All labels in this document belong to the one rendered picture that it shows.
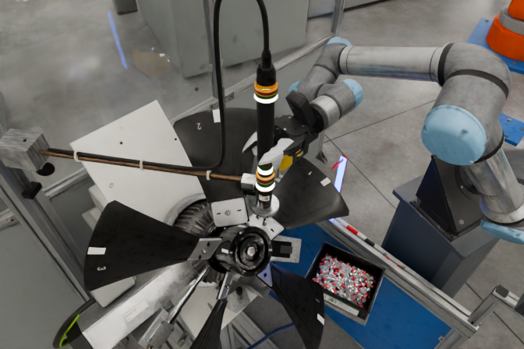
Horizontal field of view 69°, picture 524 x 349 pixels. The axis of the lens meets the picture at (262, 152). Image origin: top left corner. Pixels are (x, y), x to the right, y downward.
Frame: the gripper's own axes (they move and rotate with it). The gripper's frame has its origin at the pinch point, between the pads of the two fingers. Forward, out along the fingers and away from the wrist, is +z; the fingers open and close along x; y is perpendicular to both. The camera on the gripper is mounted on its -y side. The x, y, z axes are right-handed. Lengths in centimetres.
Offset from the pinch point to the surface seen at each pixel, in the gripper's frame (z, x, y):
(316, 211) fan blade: -17.0, -6.7, 30.1
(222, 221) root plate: 6.2, 5.3, 24.1
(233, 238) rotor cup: 8.8, -1.9, 20.9
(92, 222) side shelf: 25, 60, 62
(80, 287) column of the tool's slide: 40, 54, 83
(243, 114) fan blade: -11.0, 15.6, 5.2
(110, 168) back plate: 18.5, 36.3, 19.4
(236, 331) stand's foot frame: -5, 18, 144
